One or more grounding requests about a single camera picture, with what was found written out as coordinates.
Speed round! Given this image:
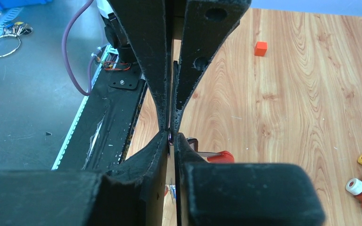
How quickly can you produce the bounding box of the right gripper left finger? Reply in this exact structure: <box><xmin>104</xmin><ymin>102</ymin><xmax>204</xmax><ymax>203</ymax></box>
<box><xmin>0</xmin><ymin>130</ymin><xmax>168</xmax><ymax>226</ymax></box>

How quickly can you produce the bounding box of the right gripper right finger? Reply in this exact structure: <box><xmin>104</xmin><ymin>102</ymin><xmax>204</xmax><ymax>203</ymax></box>
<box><xmin>173</xmin><ymin>133</ymin><xmax>325</xmax><ymax>226</ymax></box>

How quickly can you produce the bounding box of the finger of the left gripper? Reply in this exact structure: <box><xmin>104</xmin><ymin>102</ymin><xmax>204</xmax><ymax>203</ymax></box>
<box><xmin>109</xmin><ymin>0</ymin><xmax>173</xmax><ymax>130</ymax></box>
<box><xmin>172</xmin><ymin>0</ymin><xmax>251</xmax><ymax>134</ymax></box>

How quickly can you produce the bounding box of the metal key holder red handle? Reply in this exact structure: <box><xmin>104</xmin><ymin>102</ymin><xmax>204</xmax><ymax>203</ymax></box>
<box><xmin>167</xmin><ymin>131</ymin><xmax>235</xmax><ymax>200</ymax></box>

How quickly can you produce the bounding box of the small orange brick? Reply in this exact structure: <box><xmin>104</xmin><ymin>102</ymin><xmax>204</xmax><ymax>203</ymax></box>
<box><xmin>254</xmin><ymin>41</ymin><xmax>268</xmax><ymax>57</ymax></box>

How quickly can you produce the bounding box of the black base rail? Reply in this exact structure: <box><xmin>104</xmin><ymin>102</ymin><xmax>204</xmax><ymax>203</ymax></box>
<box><xmin>52</xmin><ymin>45</ymin><xmax>147</xmax><ymax>171</ymax></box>

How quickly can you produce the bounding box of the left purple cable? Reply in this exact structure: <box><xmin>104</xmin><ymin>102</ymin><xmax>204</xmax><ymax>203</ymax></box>
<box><xmin>61</xmin><ymin>0</ymin><xmax>107</xmax><ymax>97</ymax></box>

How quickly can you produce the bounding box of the large metal ring with keys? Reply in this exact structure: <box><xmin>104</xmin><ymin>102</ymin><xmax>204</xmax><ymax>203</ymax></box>
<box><xmin>0</xmin><ymin>21</ymin><xmax>33</xmax><ymax>59</ymax></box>

